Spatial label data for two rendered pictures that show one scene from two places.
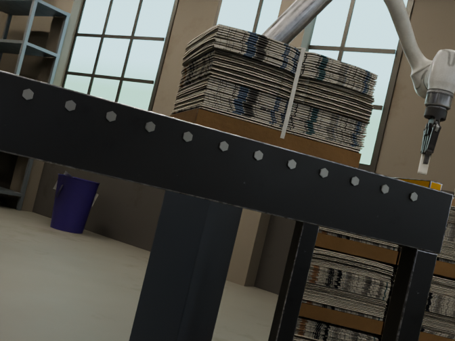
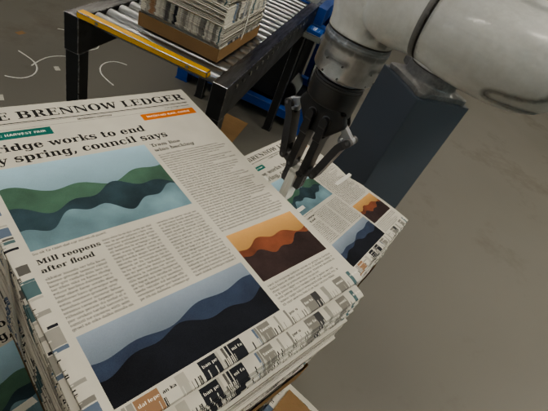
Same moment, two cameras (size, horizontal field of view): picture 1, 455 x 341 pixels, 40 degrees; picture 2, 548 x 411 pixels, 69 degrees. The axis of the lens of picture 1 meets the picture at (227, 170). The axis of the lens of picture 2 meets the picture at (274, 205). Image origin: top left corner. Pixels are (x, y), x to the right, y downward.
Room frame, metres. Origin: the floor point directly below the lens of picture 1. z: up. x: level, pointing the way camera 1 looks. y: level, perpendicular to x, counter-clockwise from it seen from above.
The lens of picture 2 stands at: (2.35, -1.19, 1.36)
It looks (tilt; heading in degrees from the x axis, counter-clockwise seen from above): 40 degrees down; 110
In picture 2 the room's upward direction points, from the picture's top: 25 degrees clockwise
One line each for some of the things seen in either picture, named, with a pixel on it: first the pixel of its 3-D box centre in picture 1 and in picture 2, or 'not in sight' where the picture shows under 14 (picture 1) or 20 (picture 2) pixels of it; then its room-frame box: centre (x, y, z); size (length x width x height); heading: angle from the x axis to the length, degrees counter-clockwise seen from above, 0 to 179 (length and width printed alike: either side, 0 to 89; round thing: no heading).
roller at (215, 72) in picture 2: not in sight; (159, 49); (1.43, -0.27, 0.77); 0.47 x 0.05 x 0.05; 18
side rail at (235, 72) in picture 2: not in sight; (277, 46); (1.49, 0.36, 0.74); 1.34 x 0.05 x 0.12; 108
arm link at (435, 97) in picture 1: (438, 101); (350, 56); (2.17, -0.67, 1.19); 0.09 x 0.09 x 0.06
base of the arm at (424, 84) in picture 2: not in sight; (427, 73); (2.15, 0.07, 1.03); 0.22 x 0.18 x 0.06; 144
